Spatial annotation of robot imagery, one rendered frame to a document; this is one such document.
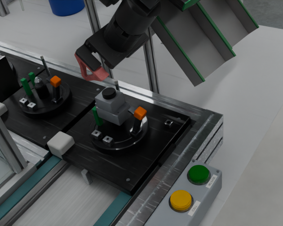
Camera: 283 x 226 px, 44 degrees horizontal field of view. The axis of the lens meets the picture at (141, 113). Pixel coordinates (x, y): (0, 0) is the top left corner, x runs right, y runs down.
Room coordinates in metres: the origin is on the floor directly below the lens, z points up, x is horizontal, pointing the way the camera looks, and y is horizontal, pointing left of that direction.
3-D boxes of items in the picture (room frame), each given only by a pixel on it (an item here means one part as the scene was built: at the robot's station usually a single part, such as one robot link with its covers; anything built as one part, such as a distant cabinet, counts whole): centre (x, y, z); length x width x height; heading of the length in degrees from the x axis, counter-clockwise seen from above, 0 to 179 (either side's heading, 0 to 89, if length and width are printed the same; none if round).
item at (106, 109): (0.59, 0.07, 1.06); 0.08 x 0.04 x 0.07; 46
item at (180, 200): (0.38, -0.04, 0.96); 0.04 x 0.04 x 0.02
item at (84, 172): (0.49, 0.14, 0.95); 0.01 x 0.01 x 0.04; 47
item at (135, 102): (0.59, 0.06, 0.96); 0.24 x 0.24 x 0.02; 47
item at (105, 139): (0.54, 0.08, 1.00); 0.02 x 0.01 x 0.02; 47
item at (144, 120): (0.59, 0.06, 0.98); 0.14 x 0.14 x 0.02
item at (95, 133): (0.56, 0.11, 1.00); 0.02 x 0.01 x 0.02; 47
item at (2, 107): (0.76, 0.25, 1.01); 0.24 x 0.24 x 0.13; 47
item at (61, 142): (0.58, 0.20, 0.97); 0.05 x 0.05 x 0.04; 47
